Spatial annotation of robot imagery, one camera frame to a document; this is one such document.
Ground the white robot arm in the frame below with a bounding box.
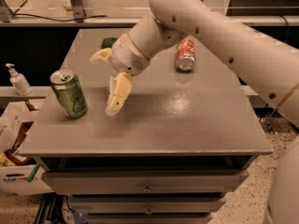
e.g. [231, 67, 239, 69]
[91, 0, 299, 127]

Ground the green yellow sponge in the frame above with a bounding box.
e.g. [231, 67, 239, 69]
[101, 37, 118, 49]

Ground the black cable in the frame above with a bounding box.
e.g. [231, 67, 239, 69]
[0, 0, 108, 22]

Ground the grey drawer cabinet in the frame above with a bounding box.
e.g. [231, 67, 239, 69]
[21, 29, 272, 224]

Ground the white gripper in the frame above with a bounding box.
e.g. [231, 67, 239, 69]
[90, 34, 150, 116]

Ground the white pump bottle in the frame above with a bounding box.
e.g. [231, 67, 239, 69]
[6, 63, 32, 96]

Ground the green soda can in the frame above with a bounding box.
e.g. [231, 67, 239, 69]
[50, 68, 88, 119]

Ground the drawer knob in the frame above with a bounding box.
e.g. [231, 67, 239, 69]
[145, 207, 153, 216]
[142, 184, 151, 193]

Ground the top drawer knob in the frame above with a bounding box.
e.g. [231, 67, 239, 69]
[142, 184, 151, 193]

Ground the green marker pen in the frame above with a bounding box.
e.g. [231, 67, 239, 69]
[26, 163, 40, 182]

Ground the red soda can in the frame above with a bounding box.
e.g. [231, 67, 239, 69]
[176, 38, 195, 72]

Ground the white cardboard box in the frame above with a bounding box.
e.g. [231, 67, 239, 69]
[0, 102, 52, 196]

